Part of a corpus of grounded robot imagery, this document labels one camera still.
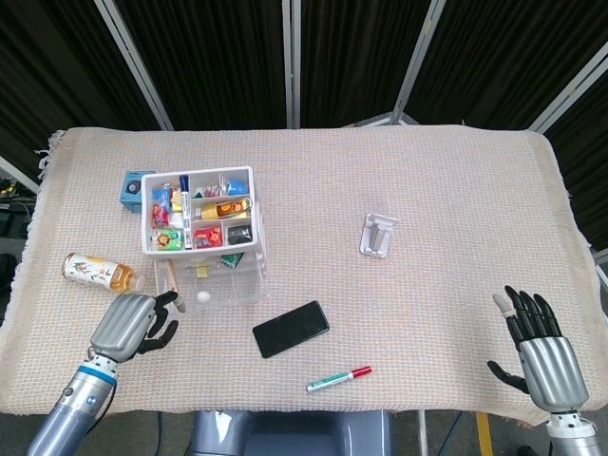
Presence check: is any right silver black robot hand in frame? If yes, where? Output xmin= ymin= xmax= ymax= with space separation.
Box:
xmin=486 ymin=284 xmax=590 ymax=413

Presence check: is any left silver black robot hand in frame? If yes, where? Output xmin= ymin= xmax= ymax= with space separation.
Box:
xmin=88 ymin=290 xmax=186 ymax=367

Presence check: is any clear plastic storage tray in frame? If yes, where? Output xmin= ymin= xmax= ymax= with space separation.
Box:
xmin=152 ymin=251 xmax=267 ymax=317

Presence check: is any white drawer organizer box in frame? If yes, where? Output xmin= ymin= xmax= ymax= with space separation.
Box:
xmin=140 ymin=164 xmax=268 ymax=286

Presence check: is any yellow tea bottle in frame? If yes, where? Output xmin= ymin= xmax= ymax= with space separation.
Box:
xmin=61 ymin=253 xmax=147 ymax=294

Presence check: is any wooden stick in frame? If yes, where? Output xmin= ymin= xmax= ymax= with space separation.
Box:
xmin=164 ymin=258 xmax=180 ymax=294

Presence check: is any lion print snack packet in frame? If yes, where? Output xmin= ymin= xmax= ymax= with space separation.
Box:
xmin=154 ymin=228 xmax=185 ymax=252

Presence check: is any red candy packet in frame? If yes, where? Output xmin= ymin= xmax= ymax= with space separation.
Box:
xmin=151 ymin=201 xmax=173 ymax=228

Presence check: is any red orange snack packet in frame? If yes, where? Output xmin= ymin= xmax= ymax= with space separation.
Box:
xmin=194 ymin=226 xmax=224 ymax=249

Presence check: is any blue capped whiteboard marker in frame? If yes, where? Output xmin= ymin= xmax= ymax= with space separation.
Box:
xmin=179 ymin=174 xmax=195 ymax=250

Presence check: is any small blue cardboard box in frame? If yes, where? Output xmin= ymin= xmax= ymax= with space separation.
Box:
xmin=118 ymin=170 xmax=156 ymax=215

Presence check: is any black smartphone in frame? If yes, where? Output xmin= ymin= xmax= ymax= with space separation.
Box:
xmin=252 ymin=299 xmax=331 ymax=359

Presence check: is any grey robot torso base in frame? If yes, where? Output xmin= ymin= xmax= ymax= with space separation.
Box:
xmin=189 ymin=409 xmax=393 ymax=456

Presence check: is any red capped green marker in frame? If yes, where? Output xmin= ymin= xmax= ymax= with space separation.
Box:
xmin=306 ymin=365 xmax=373 ymax=393

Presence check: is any white folding phone stand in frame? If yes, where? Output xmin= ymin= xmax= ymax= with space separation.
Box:
xmin=358 ymin=213 xmax=399 ymax=260

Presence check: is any beige woven tablecloth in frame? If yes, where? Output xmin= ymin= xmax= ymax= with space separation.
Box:
xmin=0 ymin=123 xmax=602 ymax=427

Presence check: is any black folding screen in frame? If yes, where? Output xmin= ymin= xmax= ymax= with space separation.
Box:
xmin=0 ymin=0 xmax=608 ymax=248

